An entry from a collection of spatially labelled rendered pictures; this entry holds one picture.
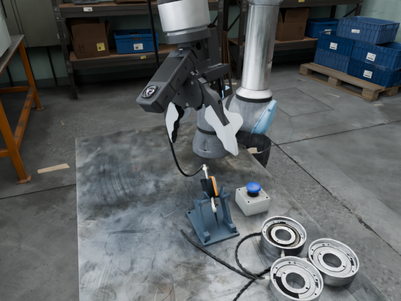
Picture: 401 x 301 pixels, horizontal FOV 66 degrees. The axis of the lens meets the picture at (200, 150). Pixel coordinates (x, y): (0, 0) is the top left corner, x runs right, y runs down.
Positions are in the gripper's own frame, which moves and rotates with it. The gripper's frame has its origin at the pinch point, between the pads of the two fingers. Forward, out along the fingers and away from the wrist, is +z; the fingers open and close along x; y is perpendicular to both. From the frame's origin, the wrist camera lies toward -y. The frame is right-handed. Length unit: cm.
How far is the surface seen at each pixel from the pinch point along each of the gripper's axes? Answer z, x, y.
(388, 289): 118, -17, 95
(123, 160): 20, 54, 15
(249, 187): 22.5, 6.6, 22.7
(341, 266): 32.1, -19.2, 17.0
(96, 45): -5, 302, 166
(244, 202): 26.1, 7.1, 20.1
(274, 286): 29.4, -11.2, 2.7
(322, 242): 30.8, -13.8, 20.6
